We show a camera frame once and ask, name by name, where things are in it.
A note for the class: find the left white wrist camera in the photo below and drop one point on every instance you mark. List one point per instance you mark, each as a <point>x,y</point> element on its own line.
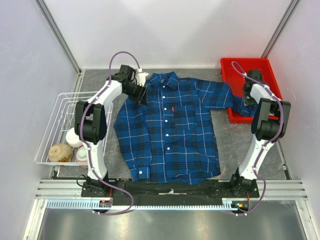
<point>141,77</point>

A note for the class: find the beige ceramic bowl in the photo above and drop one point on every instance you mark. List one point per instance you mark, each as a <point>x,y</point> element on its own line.
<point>60,153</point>

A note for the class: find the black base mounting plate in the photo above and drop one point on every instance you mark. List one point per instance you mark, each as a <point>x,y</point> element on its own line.
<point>206,192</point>

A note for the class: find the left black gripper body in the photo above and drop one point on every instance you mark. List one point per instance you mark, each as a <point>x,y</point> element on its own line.
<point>136,92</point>

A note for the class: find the blue plaid shirt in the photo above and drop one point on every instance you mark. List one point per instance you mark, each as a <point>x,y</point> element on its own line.
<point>171,138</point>

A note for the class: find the white ceramic bowl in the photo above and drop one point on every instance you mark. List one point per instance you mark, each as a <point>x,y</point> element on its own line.
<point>73,139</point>

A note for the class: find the white wire dish rack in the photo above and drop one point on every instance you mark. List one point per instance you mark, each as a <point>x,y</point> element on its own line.
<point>61,120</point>

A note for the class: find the pink patterned ceramic bowl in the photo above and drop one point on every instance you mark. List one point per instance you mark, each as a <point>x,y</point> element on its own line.
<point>81,157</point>

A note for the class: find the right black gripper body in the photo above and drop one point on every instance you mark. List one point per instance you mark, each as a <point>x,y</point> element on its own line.
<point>248,100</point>

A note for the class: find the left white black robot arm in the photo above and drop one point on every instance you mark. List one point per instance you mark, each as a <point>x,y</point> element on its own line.
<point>90,123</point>

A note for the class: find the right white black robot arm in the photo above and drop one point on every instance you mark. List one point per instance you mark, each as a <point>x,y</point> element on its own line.
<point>268,125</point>

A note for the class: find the aluminium slotted rail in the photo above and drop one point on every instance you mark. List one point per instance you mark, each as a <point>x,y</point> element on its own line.
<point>102,205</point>

